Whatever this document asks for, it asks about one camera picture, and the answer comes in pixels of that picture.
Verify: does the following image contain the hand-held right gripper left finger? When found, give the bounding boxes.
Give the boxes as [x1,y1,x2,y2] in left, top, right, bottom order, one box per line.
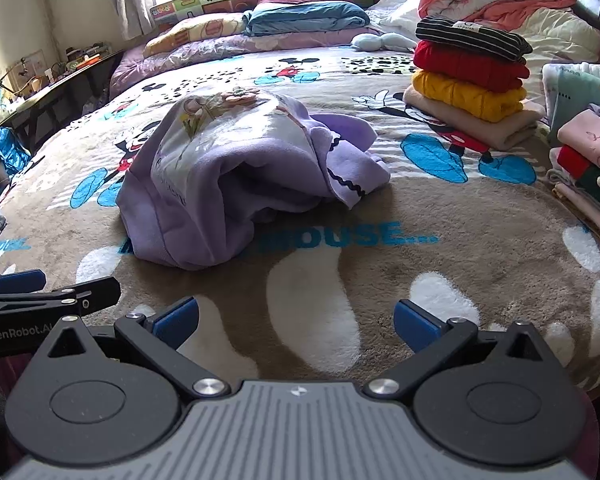
[39,296,232,402]

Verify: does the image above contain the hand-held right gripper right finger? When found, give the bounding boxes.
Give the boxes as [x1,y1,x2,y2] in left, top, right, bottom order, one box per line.
[362,299,563,402]

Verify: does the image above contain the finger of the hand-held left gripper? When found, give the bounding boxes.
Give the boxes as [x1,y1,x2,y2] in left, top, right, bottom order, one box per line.
[0,269,47,295]
[0,276,121,317]

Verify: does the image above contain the purple sweatshirt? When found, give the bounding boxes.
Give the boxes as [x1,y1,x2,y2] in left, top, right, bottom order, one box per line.
[116,86,392,272]

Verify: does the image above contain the cartoon printed blanket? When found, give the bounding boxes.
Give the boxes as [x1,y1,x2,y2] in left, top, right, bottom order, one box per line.
[0,45,600,401]

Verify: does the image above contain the blue plastic bag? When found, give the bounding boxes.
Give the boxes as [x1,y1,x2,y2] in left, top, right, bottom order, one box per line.
[0,126,33,178]

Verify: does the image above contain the dark side table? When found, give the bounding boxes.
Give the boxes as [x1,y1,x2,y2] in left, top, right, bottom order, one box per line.
[0,49,126,156]

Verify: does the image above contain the beige folded sweater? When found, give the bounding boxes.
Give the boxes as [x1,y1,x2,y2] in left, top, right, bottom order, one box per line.
[402,85,546,152]

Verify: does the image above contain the pale pink folded garment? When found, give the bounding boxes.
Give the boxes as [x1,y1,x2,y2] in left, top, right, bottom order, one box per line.
[547,167,600,256]

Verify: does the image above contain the red and green dotted garment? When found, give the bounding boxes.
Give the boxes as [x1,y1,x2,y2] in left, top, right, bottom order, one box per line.
[556,146,600,213]

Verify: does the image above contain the yellow folded sweater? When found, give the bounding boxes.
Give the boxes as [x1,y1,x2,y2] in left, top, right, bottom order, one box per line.
[411,69,528,123]

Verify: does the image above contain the pink printed folded garment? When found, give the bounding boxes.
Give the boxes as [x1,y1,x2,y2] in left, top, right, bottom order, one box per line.
[557,102,600,181]

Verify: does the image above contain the red folded sweater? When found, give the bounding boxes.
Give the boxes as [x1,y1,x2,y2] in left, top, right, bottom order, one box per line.
[412,40,531,93]

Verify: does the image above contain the light green folded garment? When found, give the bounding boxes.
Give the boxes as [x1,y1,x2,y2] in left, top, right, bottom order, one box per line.
[542,62,600,133]

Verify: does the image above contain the yellow printed pillow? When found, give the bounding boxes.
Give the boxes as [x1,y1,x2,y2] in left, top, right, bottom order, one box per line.
[142,12,248,58]

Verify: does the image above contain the light blue plush toy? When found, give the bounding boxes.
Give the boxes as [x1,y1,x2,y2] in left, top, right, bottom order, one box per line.
[350,30,418,52]

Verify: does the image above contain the purple quilt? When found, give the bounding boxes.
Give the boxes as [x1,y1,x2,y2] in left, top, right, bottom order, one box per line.
[109,27,416,101]

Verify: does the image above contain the black striped folded garment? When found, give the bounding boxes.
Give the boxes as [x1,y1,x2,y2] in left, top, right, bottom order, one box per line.
[414,16,533,63]

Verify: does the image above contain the blue folded blanket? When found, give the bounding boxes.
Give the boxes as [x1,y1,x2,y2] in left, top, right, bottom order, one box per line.
[242,1,371,37]

